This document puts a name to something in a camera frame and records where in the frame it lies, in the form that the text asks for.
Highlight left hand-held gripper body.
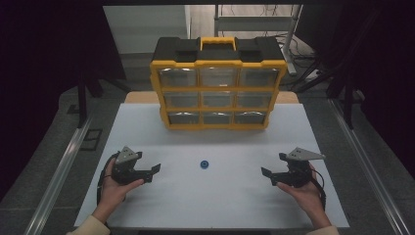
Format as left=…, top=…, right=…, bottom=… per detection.
left=111, top=146, right=146, bottom=186

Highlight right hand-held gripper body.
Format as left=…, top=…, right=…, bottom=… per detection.
left=279, top=147, right=326, bottom=189

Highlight single clear plastic drawer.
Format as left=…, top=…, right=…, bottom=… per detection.
left=167, top=111, right=201, bottom=125

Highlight yellow black organizer cabinet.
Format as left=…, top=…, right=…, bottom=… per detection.
left=150, top=36, right=289, bottom=131

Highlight person's right hand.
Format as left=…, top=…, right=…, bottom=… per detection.
left=276, top=163, right=327, bottom=218

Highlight person's left hand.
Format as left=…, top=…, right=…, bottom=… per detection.
left=97, top=159, right=145, bottom=212

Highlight white table sheet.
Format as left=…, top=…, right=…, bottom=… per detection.
left=73, top=103, right=350, bottom=229

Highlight black stand legs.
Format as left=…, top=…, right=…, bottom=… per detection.
left=76, top=72, right=132, bottom=129
left=292, top=60, right=358, bottom=130

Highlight set of clear organizer drawers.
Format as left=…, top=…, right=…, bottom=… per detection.
left=158, top=67, right=280, bottom=125

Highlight dark curtain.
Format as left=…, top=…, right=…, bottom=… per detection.
left=295, top=0, right=415, bottom=181
left=0, top=0, right=127, bottom=201

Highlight grey metal stand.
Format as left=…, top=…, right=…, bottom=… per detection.
left=213, top=3, right=303, bottom=76

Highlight right hand-held gripper black cable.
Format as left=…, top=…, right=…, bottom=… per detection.
left=309, top=167, right=328, bottom=212

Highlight hand-held gripper black cable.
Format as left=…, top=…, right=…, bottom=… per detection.
left=96, top=151, right=121, bottom=208
left=309, top=167, right=328, bottom=212

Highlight left hand-held gripper black cable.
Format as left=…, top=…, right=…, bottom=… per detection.
left=96, top=151, right=121, bottom=208

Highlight black floor frame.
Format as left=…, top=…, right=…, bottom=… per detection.
left=79, top=128, right=104, bottom=152

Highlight aluminium frame rail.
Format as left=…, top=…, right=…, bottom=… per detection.
left=23, top=111, right=95, bottom=235
left=327, top=97, right=411, bottom=235

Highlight bundle of floor cables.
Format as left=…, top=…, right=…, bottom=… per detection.
left=273, top=32, right=324, bottom=86

